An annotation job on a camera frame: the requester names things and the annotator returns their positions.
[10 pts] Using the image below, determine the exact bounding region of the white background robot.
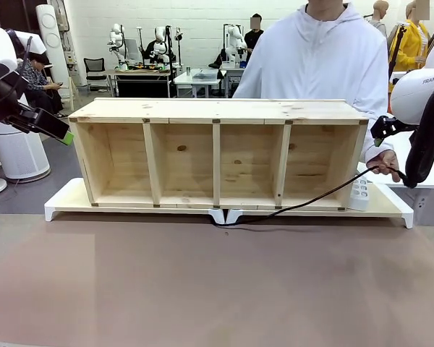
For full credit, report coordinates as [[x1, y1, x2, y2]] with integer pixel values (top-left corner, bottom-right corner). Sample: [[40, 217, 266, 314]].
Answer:
[[107, 23, 132, 69], [148, 25, 175, 67], [223, 23, 249, 63]]

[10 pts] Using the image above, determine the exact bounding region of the white power strip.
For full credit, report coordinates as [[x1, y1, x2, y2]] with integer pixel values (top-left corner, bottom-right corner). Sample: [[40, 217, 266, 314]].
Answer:
[[349, 176, 373, 212]]

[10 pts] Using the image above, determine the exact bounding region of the person in white hoodie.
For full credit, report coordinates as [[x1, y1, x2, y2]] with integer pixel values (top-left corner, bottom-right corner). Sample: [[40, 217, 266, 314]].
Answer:
[[232, 0, 396, 166]]

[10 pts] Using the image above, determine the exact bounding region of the wooden background table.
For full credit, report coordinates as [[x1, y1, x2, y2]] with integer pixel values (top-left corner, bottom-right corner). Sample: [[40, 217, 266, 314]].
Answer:
[[103, 67, 174, 98]]

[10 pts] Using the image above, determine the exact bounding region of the white background table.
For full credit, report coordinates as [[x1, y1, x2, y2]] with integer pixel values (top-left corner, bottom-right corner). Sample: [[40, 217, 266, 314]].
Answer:
[[173, 67, 226, 98]]

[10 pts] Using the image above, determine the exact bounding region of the black cable sleeve on arm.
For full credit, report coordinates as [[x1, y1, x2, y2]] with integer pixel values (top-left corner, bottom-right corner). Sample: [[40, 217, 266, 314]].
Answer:
[[404, 92, 434, 189]]

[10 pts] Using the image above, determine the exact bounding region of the standing person in black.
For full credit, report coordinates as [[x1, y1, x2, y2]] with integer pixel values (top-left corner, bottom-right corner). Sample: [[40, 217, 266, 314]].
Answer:
[[243, 13, 265, 56]]

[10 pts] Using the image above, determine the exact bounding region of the white cylindrical air purifier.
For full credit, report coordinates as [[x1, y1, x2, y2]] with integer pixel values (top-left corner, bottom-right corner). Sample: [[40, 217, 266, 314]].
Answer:
[[0, 121, 51, 182]]

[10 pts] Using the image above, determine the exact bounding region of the black power cable with plug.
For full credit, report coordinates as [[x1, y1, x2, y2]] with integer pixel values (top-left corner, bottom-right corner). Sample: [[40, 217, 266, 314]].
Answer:
[[210, 164, 413, 228]]

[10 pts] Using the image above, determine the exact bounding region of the mannequin in yellow jacket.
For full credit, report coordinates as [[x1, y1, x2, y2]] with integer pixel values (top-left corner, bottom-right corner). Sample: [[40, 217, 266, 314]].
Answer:
[[388, 0, 434, 72]]

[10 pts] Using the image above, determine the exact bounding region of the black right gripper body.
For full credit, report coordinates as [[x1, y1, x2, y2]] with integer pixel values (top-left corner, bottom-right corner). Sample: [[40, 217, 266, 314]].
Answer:
[[383, 118, 419, 135]]

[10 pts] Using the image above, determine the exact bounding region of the seated person in plaid shirt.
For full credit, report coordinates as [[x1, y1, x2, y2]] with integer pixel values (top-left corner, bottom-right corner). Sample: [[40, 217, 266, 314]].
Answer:
[[16, 53, 69, 119]]

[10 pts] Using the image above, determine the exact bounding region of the wooden four-compartment shelf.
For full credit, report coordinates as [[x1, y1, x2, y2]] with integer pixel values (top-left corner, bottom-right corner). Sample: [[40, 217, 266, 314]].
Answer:
[[67, 98, 370, 212]]

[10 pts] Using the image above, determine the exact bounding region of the black office chair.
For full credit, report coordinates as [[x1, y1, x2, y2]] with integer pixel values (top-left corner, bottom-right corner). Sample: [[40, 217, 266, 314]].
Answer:
[[83, 56, 109, 90]]

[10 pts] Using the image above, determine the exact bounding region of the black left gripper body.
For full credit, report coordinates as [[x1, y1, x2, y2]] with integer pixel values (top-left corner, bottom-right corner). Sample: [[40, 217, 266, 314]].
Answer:
[[7, 103, 70, 141]]

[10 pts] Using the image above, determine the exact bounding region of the tall white air conditioner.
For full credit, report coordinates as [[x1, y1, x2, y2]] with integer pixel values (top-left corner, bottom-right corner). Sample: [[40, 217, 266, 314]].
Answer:
[[35, 4, 72, 87]]

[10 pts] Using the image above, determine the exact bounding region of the person's left forearm white sleeve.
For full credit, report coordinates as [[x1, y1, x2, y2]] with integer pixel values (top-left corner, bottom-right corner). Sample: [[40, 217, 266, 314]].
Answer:
[[359, 119, 396, 164]]

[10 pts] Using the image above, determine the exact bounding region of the person's left hand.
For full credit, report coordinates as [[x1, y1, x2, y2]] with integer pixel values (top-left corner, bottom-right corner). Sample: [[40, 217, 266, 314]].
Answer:
[[365, 150, 401, 184]]

